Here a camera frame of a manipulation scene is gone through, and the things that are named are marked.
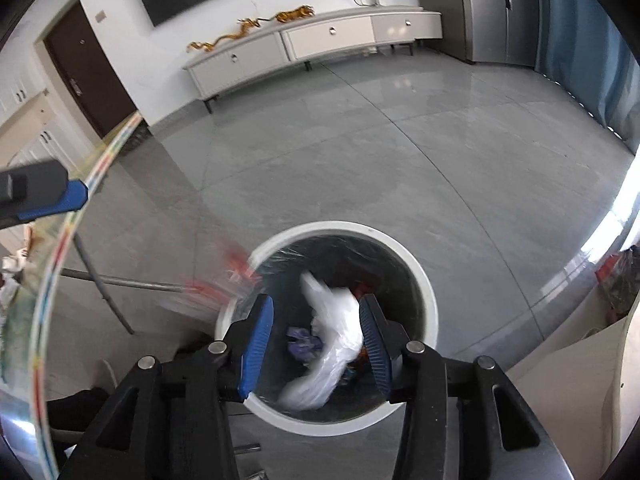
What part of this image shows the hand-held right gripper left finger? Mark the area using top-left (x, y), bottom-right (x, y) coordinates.
top-left (57, 294), bottom-right (276, 480)

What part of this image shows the golden tiger figurine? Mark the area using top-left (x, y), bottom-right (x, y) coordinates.
top-left (273, 5), bottom-right (316, 25)

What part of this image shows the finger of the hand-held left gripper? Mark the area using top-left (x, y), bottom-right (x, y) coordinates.
top-left (0, 159), bottom-right (90, 231)

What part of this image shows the white lower cabinet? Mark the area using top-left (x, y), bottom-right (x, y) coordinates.
top-left (7, 109), bottom-right (102, 172)

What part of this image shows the beige furniture panel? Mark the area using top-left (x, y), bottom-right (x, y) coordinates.
top-left (505, 305), bottom-right (640, 480)

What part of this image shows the white television stand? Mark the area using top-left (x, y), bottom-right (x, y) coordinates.
top-left (182, 4), bottom-right (444, 114)

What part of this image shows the golden dragon figurine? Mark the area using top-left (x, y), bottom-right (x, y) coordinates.
top-left (187, 16), bottom-right (274, 54)

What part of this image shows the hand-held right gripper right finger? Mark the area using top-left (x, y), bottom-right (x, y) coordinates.
top-left (358, 294), bottom-right (576, 480)

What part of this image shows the purple wrapper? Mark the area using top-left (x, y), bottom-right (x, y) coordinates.
top-left (285, 327), bottom-right (324, 364)

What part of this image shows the grey refrigerator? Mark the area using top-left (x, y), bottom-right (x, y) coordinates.
top-left (457, 0), bottom-right (542, 69)

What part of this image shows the clear wrapper with red print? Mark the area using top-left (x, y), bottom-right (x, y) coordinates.
top-left (179, 239), bottom-right (264, 322)

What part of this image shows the blue curtain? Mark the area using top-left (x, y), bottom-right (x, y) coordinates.
top-left (532, 0), bottom-right (640, 142)

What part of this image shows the white round trash can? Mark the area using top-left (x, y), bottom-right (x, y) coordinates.
top-left (213, 219), bottom-right (440, 437)

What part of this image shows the colourful plastic bag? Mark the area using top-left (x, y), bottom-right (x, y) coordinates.
top-left (594, 245), bottom-right (640, 329)

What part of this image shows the white plastic bag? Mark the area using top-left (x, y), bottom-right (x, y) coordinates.
top-left (277, 270), bottom-right (366, 411)

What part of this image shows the dark brown entrance door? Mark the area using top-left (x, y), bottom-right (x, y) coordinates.
top-left (42, 0), bottom-right (139, 142)

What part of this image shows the white upper wall cabinet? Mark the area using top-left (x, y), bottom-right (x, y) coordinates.
top-left (0, 52), bottom-right (49, 114)

